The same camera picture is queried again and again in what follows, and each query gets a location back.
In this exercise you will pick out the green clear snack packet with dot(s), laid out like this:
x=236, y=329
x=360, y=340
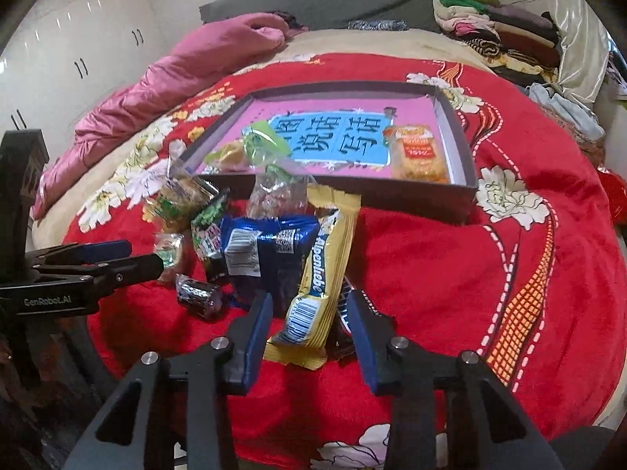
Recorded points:
x=259, y=144

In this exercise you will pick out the yellow candy bar packet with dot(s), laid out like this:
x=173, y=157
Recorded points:
x=323, y=264

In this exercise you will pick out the clear pastry packet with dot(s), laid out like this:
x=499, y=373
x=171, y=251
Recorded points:
x=176, y=200

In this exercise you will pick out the orange biscuit packet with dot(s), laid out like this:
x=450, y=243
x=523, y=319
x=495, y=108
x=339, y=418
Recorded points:
x=416, y=156

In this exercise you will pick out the clear nut snack packet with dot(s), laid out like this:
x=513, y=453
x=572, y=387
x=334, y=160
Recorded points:
x=274, y=196

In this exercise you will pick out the pink quilt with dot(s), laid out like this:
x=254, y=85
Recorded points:
x=147, y=88

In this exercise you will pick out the grey headboard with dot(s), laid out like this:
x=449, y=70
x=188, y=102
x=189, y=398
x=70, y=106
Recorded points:
x=318, y=0

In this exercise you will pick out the brown chocolate bar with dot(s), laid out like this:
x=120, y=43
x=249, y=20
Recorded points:
x=343, y=347

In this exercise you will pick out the dark candy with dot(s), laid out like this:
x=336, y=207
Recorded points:
x=196, y=296

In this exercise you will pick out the light blue cloth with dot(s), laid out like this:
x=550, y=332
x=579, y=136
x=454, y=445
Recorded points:
x=563, y=107

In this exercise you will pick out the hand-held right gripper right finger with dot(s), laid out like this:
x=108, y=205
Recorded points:
x=360, y=335

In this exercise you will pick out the hanging clothes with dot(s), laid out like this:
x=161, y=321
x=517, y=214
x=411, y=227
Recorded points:
x=617, y=73

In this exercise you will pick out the green and black snack packet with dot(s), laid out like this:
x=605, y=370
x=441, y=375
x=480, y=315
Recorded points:
x=208, y=230

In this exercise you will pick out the beige bed sheet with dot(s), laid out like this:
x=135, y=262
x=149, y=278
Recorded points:
x=372, y=41

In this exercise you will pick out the dark maroon cloth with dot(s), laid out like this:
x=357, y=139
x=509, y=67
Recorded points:
x=291, y=18

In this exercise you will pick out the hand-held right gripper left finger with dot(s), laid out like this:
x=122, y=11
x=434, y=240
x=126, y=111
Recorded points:
x=259, y=325

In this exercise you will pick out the cream curtain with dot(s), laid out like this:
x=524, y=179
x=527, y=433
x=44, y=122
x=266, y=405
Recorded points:
x=578, y=44

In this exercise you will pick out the white wardrobe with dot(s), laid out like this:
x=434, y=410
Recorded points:
x=73, y=34

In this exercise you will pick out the dark patterned cloth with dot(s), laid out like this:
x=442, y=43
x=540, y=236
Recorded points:
x=377, y=25

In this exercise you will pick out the small green-label cake packet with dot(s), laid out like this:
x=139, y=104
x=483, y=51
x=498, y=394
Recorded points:
x=169, y=249

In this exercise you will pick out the blue snack packet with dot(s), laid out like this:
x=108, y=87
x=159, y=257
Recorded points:
x=264, y=247

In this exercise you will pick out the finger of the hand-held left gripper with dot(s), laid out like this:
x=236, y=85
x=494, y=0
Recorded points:
x=98, y=250
x=132, y=269

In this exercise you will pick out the dark cardboard box pink inside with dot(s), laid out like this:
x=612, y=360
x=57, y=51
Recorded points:
x=343, y=132

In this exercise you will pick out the pile of folded clothes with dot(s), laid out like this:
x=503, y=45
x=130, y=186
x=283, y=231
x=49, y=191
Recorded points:
x=504, y=29

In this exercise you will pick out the red plastic bag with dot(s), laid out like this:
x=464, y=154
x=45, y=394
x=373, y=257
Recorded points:
x=615, y=196

